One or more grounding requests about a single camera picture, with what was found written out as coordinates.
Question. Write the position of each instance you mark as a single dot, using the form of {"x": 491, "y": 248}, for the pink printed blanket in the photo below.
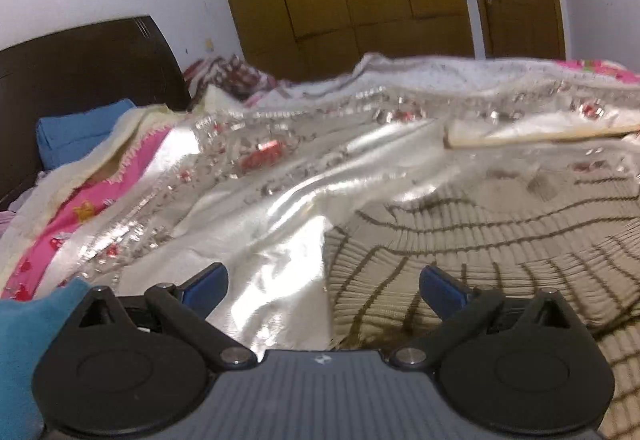
{"x": 60, "y": 230}

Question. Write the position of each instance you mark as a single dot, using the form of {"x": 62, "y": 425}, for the blue pillow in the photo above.
{"x": 75, "y": 129}

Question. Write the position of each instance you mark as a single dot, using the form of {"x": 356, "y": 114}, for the red white patterned cloth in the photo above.
{"x": 225, "y": 74}

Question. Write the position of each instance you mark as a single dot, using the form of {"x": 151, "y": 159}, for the cream folded cloth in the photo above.
{"x": 525, "y": 132}

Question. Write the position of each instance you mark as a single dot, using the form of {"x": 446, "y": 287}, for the teal cloth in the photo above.
{"x": 25, "y": 345}

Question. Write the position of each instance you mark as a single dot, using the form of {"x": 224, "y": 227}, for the silver floral bedspread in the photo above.
{"x": 250, "y": 220}

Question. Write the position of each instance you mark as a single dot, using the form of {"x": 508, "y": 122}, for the cream scalloped blanket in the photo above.
{"x": 125, "y": 129}

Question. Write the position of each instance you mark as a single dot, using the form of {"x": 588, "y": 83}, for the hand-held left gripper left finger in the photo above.
{"x": 206, "y": 284}

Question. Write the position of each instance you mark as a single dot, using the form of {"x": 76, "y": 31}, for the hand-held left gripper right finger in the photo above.
{"x": 441, "y": 291}

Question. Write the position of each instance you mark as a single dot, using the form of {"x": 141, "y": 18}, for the white dotted cloth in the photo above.
{"x": 425, "y": 69}

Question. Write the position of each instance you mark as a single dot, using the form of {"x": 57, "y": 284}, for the dark wooden headboard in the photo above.
{"x": 90, "y": 69}

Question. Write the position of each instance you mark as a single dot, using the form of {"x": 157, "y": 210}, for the beige striped knit sweater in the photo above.
{"x": 475, "y": 245}

